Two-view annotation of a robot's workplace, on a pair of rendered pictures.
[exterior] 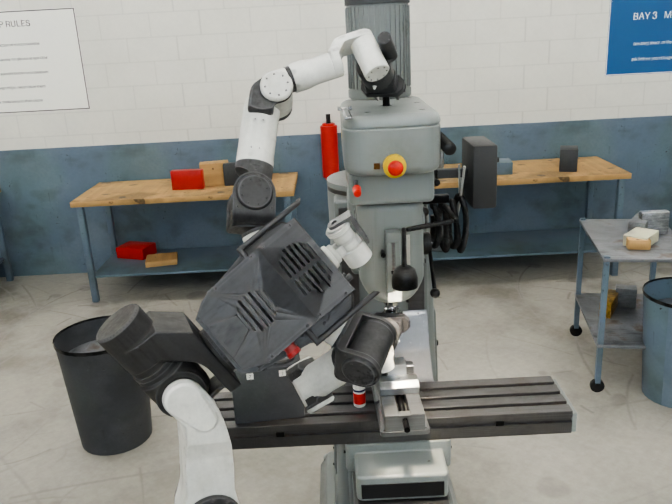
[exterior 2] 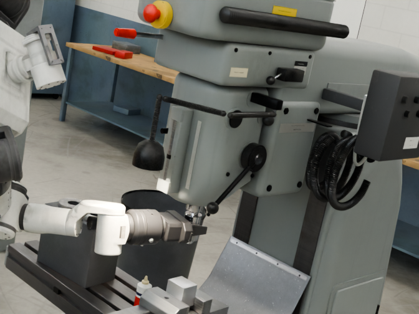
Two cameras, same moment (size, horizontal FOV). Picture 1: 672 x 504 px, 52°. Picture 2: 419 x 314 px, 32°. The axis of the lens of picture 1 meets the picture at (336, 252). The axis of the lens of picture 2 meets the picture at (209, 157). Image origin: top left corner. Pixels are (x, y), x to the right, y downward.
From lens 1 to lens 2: 1.52 m
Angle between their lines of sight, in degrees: 40
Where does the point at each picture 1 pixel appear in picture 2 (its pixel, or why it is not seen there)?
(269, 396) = (65, 247)
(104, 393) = (133, 255)
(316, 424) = (81, 298)
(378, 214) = (181, 86)
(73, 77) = (353, 11)
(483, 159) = (380, 90)
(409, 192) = (201, 65)
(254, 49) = not seen: outside the picture
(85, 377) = not seen: hidden behind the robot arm
